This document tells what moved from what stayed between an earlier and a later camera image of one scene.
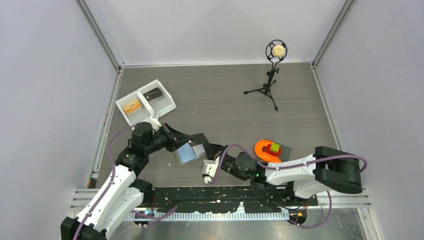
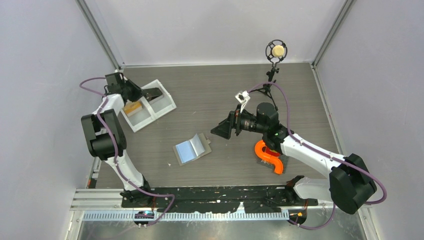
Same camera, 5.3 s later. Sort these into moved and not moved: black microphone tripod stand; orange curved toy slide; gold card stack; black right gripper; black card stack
Moved: black right gripper
Not moved: gold card stack; orange curved toy slide; black card stack; black microphone tripod stand
